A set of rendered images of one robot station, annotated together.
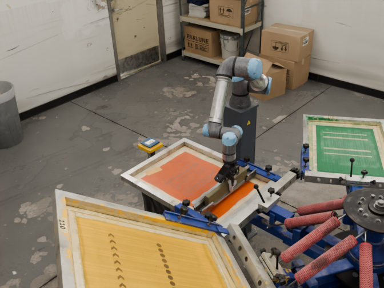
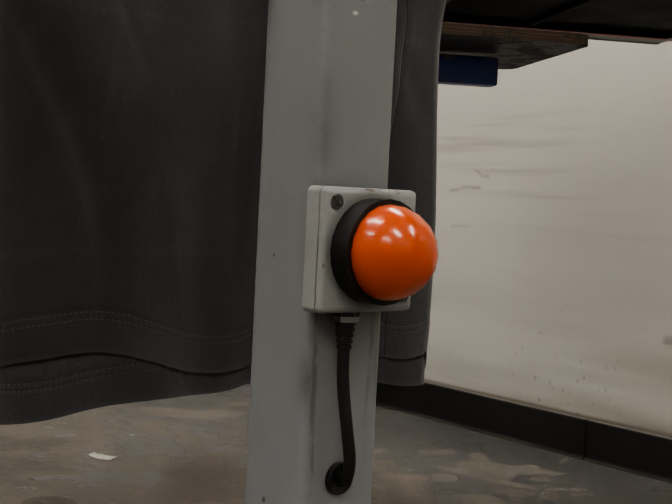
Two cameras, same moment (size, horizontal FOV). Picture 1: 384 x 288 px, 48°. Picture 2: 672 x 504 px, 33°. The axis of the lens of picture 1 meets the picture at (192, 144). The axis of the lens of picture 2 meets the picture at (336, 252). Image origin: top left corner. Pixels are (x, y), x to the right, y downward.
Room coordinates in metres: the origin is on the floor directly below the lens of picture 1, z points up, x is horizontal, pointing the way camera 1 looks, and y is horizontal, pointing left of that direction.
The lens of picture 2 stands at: (3.10, 0.35, 0.67)
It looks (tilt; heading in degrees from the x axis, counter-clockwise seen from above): 3 degrees down; 186
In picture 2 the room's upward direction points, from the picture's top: 3 degrees clockwise
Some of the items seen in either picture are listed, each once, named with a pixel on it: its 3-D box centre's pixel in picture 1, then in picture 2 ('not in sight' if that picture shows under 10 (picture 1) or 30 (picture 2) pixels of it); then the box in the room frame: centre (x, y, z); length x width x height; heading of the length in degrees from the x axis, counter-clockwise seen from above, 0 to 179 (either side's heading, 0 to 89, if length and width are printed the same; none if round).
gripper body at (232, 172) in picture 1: (230, 167); not in sight; (2.02, -0.21, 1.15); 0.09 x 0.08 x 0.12; 136
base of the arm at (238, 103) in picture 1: (240, 98); not in sight; (2.70, -0.35, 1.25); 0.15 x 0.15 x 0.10
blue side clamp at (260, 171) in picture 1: (257, 173); not in sight; (2.19, -0.40, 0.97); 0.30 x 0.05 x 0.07; 46
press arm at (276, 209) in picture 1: (277, 212); not in sight; (1.77, -0.44, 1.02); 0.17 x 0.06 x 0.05; 46
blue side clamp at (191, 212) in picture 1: (197, 219); not in sight; (1.79, -0.01, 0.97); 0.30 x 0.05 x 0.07; 46
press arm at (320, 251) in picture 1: (256, 220); not in sight; (1.85, -0.34, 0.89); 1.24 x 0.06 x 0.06; 46
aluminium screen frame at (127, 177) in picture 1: (198, 179); not in sight; (2.15, -0.03, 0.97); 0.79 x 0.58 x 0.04; 46
